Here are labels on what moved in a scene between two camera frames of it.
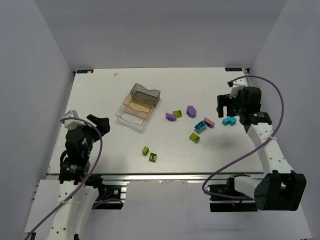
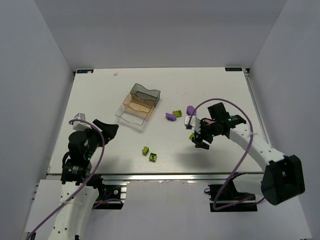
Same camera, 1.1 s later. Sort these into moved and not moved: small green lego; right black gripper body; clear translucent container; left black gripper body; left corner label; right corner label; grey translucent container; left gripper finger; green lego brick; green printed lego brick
Moved: left gripper finger; right black gripper body
Not moved: grey translucent container; clear translucent container; right corner label; left black gripper body; small green lego; left corner label; green lego brick; green printed lego brick
